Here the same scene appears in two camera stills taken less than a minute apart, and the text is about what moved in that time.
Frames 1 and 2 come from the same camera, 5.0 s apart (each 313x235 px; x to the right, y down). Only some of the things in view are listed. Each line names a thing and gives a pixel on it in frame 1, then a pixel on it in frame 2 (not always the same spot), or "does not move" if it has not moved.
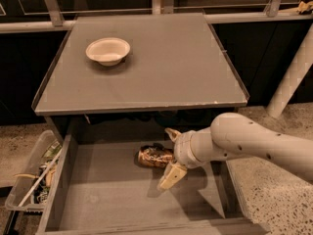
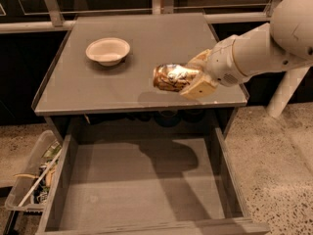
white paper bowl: (108, 51) does not move
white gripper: (183, 151) -> (221, 63)
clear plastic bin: (28, 190) does not move
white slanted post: (276, 108) does not move
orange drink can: (156, 155) -> (171, 76)
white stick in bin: (39, 178) does not move
